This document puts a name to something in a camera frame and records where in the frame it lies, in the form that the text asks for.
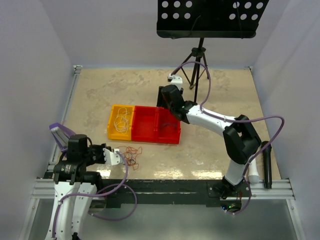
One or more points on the yellow plastic bin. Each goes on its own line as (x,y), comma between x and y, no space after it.
(120,122)

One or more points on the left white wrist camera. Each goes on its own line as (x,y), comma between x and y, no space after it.
(112,157)

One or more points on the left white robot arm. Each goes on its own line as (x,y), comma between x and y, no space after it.
(72,185)

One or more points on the aluminium left rail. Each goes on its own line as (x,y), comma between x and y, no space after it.
(56,151)

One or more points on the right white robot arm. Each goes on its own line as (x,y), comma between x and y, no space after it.
(240,137)

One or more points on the red double compartment bin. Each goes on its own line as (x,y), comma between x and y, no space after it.
(155,125)

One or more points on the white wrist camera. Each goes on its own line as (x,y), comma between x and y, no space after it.
(175,80)
(112,157)

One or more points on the purple holder block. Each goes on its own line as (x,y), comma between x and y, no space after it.
(61,135)

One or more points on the black cylinder post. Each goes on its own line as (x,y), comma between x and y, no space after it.
(267,167)

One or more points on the black music stand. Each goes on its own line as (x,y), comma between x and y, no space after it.
(229,19)

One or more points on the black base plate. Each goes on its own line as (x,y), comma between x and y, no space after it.
(206,192)

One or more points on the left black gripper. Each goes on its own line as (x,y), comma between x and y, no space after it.
(100,147)

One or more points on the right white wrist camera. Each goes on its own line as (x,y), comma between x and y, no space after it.
(175,80)

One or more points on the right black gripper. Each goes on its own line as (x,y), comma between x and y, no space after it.
(160,100)

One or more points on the white cylinder post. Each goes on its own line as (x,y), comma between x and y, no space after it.
(253,175)

